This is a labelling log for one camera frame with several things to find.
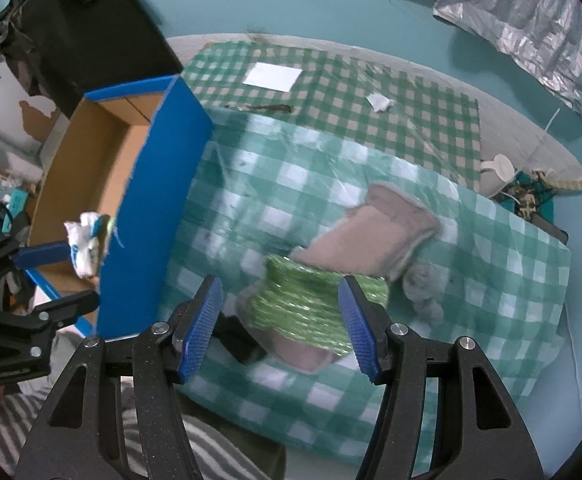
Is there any white blue bag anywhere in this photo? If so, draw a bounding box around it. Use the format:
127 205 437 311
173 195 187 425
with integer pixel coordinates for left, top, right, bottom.
64 211 114 278

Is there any green patterned soft cloth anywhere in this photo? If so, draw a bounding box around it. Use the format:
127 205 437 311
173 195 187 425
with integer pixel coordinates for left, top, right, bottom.
246 253 391 358

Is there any grey soft toy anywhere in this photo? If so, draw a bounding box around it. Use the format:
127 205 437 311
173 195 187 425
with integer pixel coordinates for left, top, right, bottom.
402 262 446 326

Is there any grey striped clothing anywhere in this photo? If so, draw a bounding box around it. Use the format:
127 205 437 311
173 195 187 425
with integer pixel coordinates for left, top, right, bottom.
0 334 273 480

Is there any blue cardboard box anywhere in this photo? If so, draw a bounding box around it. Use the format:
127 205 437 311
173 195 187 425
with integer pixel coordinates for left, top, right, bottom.
29 76 213 339

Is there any pink folded towel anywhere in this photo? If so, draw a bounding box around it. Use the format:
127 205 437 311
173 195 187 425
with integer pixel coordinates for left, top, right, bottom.
237 182 440 374

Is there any black cloth covered furniture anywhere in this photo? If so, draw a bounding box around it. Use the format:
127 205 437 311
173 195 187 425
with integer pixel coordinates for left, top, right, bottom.
0 0 181 116

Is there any teal checkered plastic tablecloth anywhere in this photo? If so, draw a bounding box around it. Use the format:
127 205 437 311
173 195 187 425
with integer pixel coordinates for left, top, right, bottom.
163 107 571 464

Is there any white square paper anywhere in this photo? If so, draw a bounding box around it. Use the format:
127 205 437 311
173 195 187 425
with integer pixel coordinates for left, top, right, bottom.
243 62 302 93

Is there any crumpled white paper scrap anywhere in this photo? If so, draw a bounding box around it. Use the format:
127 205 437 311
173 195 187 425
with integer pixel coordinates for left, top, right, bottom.
366 92 394 114

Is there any green beige checkered cloth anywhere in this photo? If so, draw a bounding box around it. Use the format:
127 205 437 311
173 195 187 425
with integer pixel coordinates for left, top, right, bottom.
183 41 481 191

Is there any silver foil tarp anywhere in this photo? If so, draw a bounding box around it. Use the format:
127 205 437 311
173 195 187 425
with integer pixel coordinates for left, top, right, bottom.
433 0 582 116

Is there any braided beige rope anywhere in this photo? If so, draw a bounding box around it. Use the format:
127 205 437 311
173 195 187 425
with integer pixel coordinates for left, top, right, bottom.
540 169 582 194

